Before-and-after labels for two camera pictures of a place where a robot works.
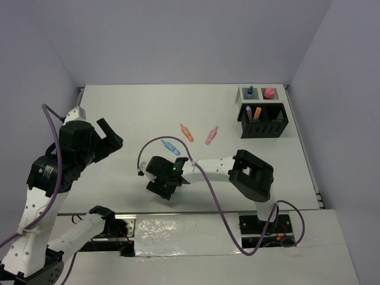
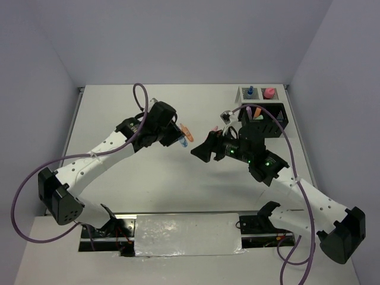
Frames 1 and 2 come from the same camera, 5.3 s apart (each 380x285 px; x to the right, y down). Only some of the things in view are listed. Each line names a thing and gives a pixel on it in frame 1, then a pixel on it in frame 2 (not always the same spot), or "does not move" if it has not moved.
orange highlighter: [187, 132] does not move
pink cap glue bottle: [269, 92] does not move
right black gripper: [165, 193] to [213, 143]
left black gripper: [112, 142] to [176, 133]
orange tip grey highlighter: [258, 110] does not move
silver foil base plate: [174, 235] does not move
